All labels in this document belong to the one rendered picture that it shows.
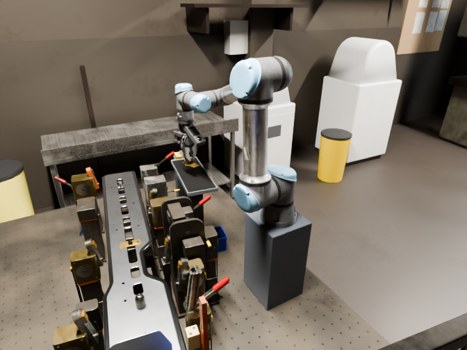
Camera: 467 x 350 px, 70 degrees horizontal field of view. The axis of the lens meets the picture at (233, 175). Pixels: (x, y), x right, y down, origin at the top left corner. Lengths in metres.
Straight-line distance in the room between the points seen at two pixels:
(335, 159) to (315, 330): 2.70
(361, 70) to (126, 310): 3.71
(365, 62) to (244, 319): 3.40
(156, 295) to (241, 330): 0.43
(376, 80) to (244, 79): 3.51
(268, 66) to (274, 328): 1.04
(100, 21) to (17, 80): 0.90
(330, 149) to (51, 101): 2.90
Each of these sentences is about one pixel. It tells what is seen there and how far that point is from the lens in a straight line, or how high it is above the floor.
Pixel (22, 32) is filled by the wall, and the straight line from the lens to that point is 3.51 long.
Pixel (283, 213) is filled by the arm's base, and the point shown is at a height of 1.16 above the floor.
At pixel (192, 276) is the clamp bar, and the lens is 1.03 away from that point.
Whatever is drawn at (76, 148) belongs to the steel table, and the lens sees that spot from 2.87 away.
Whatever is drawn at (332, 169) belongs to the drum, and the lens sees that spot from 4.05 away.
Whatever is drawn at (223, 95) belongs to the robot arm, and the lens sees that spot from 1.42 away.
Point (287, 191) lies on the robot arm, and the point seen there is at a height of 1.26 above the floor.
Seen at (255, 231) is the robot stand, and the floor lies 1.05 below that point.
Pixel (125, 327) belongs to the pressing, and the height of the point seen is 1.00.
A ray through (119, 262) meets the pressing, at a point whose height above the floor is 1.00.
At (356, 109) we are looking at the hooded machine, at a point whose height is 0.78.
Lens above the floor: 1.90
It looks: 27 degrees down
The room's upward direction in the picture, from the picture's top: straight up
